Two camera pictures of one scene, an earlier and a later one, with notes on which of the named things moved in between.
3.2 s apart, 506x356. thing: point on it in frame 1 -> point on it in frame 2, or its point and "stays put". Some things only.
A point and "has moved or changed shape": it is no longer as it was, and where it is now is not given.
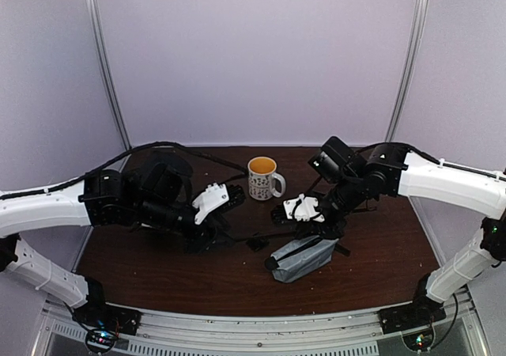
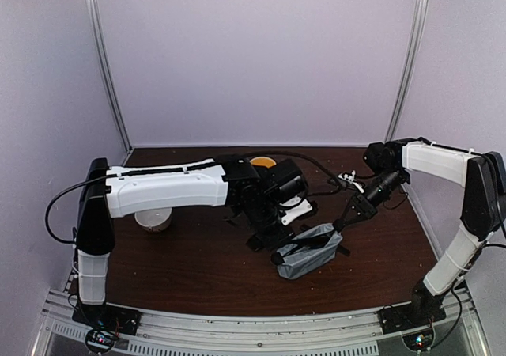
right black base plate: x=423 y=310 stays put
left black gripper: x=200 y=243 -> x=270 y=242
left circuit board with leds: x=100 y=339 stays put
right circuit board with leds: x=419 y=341 stays put
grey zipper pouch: x=301 y=255 has moved or changed shape
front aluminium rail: x=458 y=334 stays put
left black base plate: x=98 y=314 stays put
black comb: x=342 y=250 stays put
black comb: x=262 y=236 has moved or changed shape
